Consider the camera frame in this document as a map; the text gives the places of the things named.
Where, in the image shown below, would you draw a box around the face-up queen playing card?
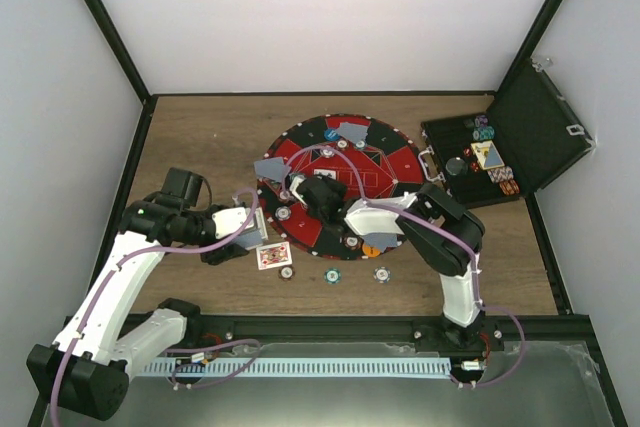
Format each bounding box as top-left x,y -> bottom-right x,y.
256,242 -> 293,270

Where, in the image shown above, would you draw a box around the face-down blue playing card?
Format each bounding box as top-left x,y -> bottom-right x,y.
254,157 -> 291,183

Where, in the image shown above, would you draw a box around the blue round blind button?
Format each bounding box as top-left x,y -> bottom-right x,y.
324,128 -> 340,142

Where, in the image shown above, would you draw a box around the red black chip stack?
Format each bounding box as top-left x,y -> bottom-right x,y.
279,266 -> 295,280

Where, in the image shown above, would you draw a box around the green blue chip stack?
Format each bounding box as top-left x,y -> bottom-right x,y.
324,269 -> 341,284

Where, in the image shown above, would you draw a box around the purple white chip stack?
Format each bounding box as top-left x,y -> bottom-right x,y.
374,267 -> 391,283

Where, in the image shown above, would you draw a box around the grey playing card deck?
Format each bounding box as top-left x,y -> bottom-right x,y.
233,225 -> 268,250

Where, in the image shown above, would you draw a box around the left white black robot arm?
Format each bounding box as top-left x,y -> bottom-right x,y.
27,168 -> 259,426

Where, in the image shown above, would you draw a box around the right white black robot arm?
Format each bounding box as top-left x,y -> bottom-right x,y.
286,174 -> 485,350

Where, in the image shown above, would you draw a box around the round red black poker mat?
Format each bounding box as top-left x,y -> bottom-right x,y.
257,114 -> 425,261

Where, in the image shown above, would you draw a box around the orange round blind button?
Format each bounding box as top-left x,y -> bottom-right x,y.
362,244 -> 382,258

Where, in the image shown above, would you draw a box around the black round puck in case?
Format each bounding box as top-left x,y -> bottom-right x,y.
445,157 -> 468,177

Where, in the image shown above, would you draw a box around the card deck in case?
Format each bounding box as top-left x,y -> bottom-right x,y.
471,140 -> 505,170

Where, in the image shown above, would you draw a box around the teal chips in case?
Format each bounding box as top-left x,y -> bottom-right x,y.
472,126 -> 495,142

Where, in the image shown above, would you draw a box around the orange chips in case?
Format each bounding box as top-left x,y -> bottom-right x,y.
499,179 -> 520,196

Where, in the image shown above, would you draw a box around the black poker chip case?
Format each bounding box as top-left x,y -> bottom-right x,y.
421,61 -> 595,208

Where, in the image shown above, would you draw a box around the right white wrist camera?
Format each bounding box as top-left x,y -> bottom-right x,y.
288,173 -> 306,204

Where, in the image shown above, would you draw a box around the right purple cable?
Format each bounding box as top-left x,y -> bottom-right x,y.
282,144 -> 481,308

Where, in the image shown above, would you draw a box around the purple cable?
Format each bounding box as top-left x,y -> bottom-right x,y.
282,144 -> 481,308
48,188 -> 260,427

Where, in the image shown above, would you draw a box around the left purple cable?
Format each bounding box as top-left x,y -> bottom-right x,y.
48,188 -> 260,427

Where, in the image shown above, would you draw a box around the light blue slotted cable duct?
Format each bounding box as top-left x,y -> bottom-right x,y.
140,357 -> 451,379

